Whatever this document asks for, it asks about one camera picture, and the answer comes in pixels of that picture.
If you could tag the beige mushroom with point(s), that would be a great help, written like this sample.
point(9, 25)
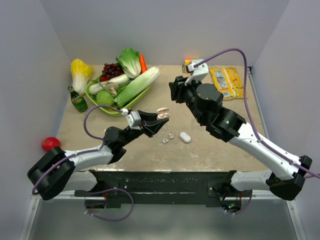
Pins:
point(112, 88)

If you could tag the red chili pepper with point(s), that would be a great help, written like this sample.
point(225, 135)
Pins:
point(103, 78)

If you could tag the orange juice box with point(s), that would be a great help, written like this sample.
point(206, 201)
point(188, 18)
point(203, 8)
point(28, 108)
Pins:
point(186, 63)

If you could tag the beige earbud charging case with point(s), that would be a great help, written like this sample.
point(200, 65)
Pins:
point(162, 113)

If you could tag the round green cabbage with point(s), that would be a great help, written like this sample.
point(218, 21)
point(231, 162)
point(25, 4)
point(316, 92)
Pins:
point(104, 98)

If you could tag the green lettuce head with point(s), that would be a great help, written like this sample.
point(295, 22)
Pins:
point(129, 60)

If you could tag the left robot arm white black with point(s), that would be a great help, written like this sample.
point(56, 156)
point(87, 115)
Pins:
point(62, 170)

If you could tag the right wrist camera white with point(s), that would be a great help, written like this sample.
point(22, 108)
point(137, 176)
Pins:
point(198, 70)

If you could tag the green plastic basket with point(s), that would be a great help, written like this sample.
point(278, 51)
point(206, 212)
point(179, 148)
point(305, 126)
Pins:
point(110, 112)

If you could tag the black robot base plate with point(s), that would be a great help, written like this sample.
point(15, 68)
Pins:
point(163, 188)

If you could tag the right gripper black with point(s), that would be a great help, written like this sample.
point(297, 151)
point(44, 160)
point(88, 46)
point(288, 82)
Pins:
point(178, 87)

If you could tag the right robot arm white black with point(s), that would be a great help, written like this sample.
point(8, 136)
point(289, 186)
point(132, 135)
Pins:
point(285, 175)

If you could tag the green glass bottle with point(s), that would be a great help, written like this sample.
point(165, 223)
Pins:
point(77, 100)

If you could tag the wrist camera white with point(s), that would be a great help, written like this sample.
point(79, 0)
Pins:
point(198, 70)
point(133, 118)

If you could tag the white radish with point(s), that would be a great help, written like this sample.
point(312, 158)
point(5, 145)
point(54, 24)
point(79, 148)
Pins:
point(121, 80)

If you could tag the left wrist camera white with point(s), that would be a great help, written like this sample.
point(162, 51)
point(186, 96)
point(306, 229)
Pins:
point(133, 118)

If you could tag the orange carrot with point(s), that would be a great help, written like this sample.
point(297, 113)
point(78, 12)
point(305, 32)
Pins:
point(142, 64)

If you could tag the red tomato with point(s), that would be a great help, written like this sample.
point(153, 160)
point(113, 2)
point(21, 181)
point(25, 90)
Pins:
point(49, 143)

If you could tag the purple grapes bunch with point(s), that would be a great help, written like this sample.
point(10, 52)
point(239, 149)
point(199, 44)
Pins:
point(112, 70)

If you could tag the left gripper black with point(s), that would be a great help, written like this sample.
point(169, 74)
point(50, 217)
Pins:
point(149, 124)

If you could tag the long green napa cabbage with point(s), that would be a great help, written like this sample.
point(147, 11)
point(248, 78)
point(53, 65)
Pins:
point(136, 86)

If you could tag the white charging case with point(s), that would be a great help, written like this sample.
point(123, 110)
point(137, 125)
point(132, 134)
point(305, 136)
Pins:
point(185, 137)

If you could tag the yellow napa cabbage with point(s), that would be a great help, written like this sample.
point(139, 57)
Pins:
point(81, 73)

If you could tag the yellow snack packet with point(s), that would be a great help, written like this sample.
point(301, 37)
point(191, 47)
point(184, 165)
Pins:
point(228, 82)

